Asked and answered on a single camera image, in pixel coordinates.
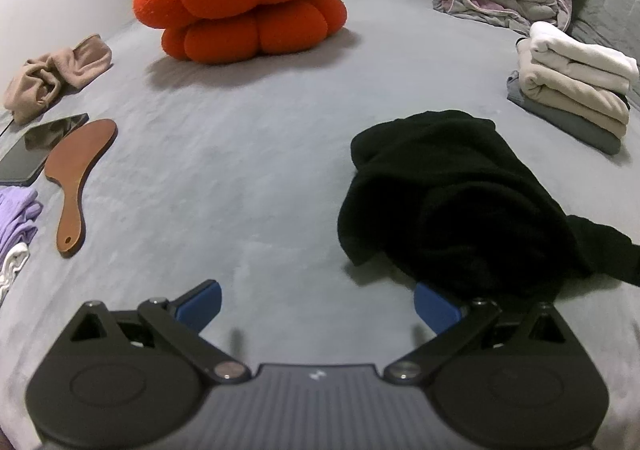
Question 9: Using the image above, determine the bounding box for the black tablet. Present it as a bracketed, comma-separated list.
[0, 113, 90, 187]

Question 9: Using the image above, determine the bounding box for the black garment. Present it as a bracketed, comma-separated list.
[337, 110, 640, 303]

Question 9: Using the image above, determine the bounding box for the beige folded garment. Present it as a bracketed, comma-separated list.
[516, 39, 632, 123]
[520, 80, 630, 138]

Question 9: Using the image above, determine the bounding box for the grey folded garment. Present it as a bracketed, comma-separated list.
[506, 71, 622, 156]

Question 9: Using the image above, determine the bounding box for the light grey bed sheet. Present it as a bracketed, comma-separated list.
[0, 0, 640, 450]

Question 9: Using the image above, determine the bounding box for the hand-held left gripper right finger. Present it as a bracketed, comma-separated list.
[382, 282, 576, 386]

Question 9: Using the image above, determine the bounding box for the brown wooden hand mirror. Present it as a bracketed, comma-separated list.
[44, 118, 119, 258]

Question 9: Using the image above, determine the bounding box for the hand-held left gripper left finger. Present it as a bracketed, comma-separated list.
[65, 279, 253, 386]

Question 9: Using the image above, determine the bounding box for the beige crumpled cloth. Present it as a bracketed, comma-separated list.
[2, 33, 113, 125]

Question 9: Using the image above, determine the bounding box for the dark grey blanket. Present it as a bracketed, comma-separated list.
[570, 0, 640, 111]

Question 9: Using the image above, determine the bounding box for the small white cloth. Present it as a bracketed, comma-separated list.
[0, 244, 31, 303]

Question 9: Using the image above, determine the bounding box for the lilac cloth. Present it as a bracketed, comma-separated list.
[0, 186, 42, 261]

